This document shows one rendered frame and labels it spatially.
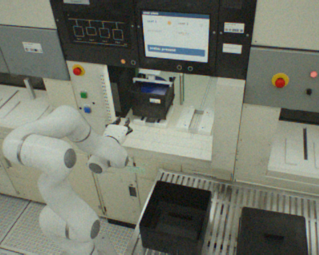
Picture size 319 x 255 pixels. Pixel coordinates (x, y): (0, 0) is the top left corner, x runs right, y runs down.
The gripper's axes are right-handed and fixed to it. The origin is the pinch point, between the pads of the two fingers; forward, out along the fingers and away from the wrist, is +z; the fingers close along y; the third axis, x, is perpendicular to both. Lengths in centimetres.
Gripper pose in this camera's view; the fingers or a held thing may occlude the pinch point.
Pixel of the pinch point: (123, 121)
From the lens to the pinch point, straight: 164.2
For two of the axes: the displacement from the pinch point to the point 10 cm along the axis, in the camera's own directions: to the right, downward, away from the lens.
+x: -0.5, -7.6, -6.5
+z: 2.8, -6.3, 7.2
